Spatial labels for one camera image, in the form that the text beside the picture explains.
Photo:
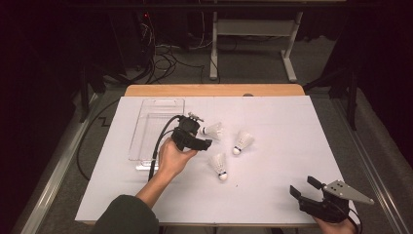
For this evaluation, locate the metal floor rail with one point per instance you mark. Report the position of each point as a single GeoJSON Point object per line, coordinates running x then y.
{"type": "Point", "coordinates": [55, 175]}
{"type": "Point", "coordinates": [367, 156]}

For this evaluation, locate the clear plastic tray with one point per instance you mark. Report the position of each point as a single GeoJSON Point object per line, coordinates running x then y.
{"type": "Point", "coordinates": [146, 130]}

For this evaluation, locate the white metal desk frame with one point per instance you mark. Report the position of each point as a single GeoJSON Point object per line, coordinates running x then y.
{"type": "Point", "coordinates": [256, 27]}

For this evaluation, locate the person's left hand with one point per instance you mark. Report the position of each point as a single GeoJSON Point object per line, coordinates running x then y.
{"type": "Point", "coordinates": [170, 159]}

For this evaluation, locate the person's right hand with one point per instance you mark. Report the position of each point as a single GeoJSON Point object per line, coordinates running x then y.
{"type": "Point", "coordinates": [337, 228]}

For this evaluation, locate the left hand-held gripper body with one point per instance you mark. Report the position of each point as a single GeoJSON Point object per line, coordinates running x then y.
{"type": "Point", "coordinates": [185, 135]}

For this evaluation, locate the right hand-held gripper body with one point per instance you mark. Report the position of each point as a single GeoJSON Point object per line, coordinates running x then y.
{"type": "Point", "coordinates": [331, 208]}

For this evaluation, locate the white shuttlecock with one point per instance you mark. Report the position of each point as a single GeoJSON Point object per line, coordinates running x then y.
{"type": "Point", "coordinates": [214, 130]}
{"type": "Point", "coordinates": [243, 140]}
{"type": "Point", "coordinates": [219, 164]}

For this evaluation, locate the wooden table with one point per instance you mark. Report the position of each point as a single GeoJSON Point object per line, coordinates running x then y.
{"type": "Point", "coordinates": [211, 90]}

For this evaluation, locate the dark metal stand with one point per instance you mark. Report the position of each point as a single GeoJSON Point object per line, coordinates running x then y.
{"type": "Point", "coordinates": [85, 94]}
{"type": "Point", "coordinates": [350, 104]}

